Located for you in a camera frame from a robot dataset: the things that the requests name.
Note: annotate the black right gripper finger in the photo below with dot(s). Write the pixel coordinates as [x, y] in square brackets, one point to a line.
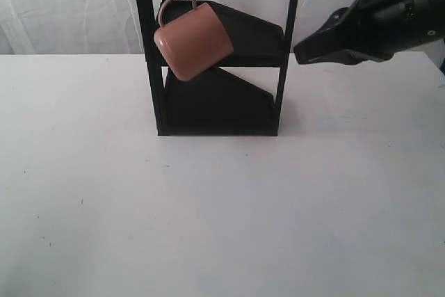
[342, 56]

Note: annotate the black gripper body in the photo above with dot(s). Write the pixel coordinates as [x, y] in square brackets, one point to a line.
[381, 28]

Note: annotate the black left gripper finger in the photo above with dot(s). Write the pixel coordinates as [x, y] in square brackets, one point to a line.
[326, 37]

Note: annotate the pink ceramic mug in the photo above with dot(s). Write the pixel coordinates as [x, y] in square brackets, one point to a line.
[194, 42]

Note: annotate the black metal shelf rack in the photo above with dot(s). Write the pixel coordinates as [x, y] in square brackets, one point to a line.
[218, 102]

